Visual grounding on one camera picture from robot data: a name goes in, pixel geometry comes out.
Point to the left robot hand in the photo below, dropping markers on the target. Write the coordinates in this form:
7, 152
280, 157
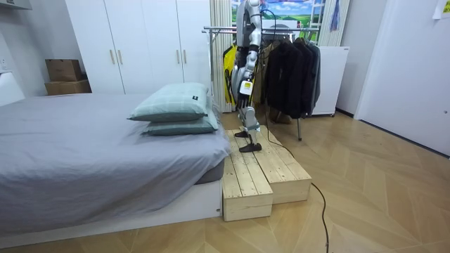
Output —
246, 89

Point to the yellow and black garment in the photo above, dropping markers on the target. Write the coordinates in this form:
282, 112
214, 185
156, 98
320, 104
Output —
229, 66

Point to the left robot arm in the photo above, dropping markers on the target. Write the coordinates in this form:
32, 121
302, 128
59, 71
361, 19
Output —
254, 45

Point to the robot legs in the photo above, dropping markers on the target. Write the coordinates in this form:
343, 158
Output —
250, 119

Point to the beige pleated curtain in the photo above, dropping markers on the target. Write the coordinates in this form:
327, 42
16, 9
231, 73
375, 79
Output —
339, 24
219, 70

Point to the black fleece jacket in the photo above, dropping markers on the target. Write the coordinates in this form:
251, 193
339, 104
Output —
283, 77

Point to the black coat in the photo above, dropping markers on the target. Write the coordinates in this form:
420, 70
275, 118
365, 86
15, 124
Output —
306, 74

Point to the robot body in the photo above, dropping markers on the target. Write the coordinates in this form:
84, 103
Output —
244, 24

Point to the metal clothes rack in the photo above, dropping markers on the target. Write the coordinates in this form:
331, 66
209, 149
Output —
221, 29

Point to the green checked pillow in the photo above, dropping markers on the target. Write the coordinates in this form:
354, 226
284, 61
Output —
172, 102
186, 126

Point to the dark grey coat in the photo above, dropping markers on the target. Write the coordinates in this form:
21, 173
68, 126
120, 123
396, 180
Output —
316, 74

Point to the white low cabinet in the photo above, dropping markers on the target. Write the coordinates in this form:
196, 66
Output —
332, 81

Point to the low wooden step platform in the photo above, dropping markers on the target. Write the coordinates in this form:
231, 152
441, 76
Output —
284, 168

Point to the long wooden step platform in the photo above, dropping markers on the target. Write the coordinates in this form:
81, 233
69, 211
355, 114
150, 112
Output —
242, 182

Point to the white wardrobe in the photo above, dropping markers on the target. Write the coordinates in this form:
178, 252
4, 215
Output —
140, 45

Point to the blue hanging cloth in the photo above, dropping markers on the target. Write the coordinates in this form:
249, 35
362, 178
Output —
335, 15

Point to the white door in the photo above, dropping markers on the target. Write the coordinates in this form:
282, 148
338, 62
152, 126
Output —
404, 77

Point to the grey bed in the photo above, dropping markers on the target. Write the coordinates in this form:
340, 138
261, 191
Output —
88, 147

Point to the flat cardboard box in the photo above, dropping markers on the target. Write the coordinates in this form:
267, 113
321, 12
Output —
67, 88

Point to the tall cardboard box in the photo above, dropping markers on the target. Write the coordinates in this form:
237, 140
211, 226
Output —
63, 70

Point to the landscape wall poster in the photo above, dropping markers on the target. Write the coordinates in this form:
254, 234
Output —
292, 10

